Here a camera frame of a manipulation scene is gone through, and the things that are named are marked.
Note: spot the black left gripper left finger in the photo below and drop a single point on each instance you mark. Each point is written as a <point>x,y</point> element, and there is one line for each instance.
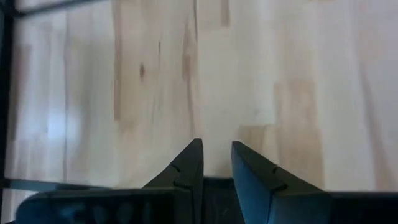
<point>140,208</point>

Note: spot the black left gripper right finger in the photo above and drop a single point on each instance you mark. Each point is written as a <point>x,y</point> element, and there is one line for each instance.
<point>295,208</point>

